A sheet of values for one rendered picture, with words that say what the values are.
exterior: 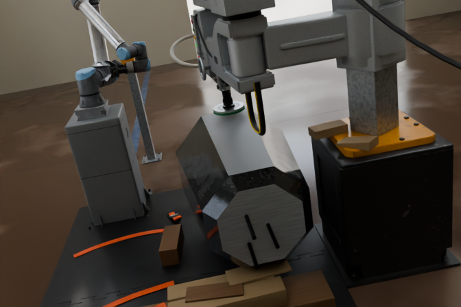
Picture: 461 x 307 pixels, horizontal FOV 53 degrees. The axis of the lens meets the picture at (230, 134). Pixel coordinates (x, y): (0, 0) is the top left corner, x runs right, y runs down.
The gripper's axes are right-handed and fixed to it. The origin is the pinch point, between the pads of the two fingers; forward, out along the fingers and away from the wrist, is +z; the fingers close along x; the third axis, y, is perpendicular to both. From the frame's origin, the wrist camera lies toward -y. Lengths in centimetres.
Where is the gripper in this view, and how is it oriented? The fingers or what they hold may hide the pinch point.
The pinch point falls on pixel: (98, 70)
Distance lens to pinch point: 349.3
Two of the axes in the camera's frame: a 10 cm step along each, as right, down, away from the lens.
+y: 2.7, 5.7, -7.8
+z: -9.6, 1.7, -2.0
